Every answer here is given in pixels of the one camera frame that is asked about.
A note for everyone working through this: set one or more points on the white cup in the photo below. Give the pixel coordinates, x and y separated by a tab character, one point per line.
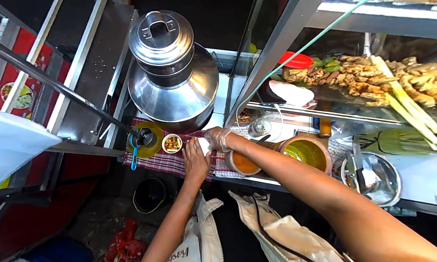
203	144

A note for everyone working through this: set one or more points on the yellow-green plastic bowl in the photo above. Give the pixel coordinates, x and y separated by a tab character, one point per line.
154	149

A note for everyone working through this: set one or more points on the person's left little finger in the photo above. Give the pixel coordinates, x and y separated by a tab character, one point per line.
184	154

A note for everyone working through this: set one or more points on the person's right fingers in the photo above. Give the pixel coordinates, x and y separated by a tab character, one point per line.
211	135

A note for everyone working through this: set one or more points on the person's left forearm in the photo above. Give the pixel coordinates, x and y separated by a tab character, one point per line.
178	214

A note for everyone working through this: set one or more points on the person's left thumb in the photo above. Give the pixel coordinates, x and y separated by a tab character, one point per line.
208	157

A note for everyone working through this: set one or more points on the glass display case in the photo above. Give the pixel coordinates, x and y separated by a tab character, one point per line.
282	34

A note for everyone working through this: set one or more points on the person's left ring finger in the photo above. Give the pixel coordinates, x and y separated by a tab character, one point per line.
187	148

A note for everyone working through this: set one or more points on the plastic bag of brown spices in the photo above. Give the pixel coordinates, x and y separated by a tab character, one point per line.
244	115

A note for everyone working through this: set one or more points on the container with orange liquid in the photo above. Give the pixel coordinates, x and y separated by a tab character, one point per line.
244	163

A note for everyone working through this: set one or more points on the dark red checked cloth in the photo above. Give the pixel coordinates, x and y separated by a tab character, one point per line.
171	161

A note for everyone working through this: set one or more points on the lemongrass stalks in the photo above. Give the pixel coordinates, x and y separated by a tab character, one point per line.
404	95

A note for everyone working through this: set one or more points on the dark blue bundle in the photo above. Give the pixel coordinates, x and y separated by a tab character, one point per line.
58	251

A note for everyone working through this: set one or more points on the large steel pot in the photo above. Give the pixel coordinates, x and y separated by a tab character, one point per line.
182	103

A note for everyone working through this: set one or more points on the clay pot with yellow-green inside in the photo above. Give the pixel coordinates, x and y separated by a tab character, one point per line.
324	154

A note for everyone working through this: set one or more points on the black bucket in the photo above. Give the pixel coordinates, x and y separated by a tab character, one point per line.
149	194

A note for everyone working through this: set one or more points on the person's left middle finger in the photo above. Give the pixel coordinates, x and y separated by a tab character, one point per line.
192	146

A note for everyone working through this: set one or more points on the small white bowl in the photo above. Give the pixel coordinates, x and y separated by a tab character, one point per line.
163	147

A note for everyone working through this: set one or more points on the person's body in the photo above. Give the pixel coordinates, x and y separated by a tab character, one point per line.
276	225

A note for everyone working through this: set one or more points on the pile of ginger roots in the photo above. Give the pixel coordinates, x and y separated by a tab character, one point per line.
367	78

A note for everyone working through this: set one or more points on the steel bowl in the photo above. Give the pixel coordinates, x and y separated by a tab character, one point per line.
395	185

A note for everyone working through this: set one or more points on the metal frame structure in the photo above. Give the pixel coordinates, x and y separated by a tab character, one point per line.
102	54

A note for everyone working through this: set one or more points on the person's right forearm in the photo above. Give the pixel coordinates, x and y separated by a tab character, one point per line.
305	178

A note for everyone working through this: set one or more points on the orange bottle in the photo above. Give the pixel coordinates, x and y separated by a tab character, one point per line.
325	125

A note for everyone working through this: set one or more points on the white red checked cloth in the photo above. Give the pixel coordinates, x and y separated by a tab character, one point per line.
222	168

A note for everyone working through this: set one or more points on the pile of green limes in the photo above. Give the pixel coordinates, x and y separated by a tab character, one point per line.
331	65

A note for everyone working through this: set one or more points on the white oval packet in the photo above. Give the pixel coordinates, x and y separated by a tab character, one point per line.
291	94

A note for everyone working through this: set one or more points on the black phone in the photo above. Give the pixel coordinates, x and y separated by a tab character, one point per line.
267	95

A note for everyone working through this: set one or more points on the brown diced food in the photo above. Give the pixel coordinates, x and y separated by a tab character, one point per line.
172	143

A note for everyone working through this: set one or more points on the person's left hand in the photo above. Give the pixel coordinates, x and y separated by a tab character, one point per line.
197	163

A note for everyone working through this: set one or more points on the clear jar with white contents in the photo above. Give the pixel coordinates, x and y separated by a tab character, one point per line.
260	127

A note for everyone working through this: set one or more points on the person's right hand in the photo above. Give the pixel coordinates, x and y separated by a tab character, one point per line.
221	139

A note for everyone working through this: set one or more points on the person's left index finger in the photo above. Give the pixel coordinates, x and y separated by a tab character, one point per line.
198	147

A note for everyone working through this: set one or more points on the red plastic bag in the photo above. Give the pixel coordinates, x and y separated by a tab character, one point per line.
125	243

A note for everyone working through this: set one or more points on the red banner with food pictures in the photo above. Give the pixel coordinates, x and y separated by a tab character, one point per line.
16	98

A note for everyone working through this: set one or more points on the green leaves in plastic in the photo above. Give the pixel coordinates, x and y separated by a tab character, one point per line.
393	142

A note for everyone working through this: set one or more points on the red plastic lid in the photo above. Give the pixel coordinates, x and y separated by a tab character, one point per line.
296	60

